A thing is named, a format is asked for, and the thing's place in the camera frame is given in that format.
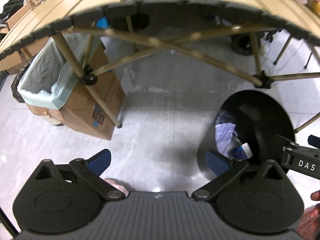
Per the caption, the black round trash bin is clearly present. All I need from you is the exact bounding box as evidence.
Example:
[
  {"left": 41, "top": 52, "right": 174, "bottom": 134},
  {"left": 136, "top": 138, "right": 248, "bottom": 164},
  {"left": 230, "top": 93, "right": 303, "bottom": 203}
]
[{"left": 197, "top": 90, "right": 296, "bottom": 180}]

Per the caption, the cardboard box with green liner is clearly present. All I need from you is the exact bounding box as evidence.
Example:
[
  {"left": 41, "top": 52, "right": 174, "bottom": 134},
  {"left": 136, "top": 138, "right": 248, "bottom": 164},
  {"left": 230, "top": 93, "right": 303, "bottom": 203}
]
[{"left": 11, "top": 34, "right": 125, "bottom": 140}]

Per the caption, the blue plastic package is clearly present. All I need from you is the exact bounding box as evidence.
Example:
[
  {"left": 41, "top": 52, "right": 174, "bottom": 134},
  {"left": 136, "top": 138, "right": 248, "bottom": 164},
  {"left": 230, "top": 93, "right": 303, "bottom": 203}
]
[{"left": 231, "top": 142, "right": 253, "bottom": 160}]

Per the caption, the person's hand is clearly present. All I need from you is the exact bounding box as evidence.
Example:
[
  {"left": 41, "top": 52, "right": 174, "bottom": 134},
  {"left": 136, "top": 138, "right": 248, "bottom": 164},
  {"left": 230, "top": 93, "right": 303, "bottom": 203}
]
[{"left": 310, "top": 190, "right": 320, "bottom": 218}]

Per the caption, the yellow spotted plush toy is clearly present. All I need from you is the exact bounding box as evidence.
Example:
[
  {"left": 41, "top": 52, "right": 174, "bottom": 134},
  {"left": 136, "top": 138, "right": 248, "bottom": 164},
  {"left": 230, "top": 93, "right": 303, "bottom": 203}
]
[{"left": 307, "top": 0, "right": 320, "bottom": 17}]

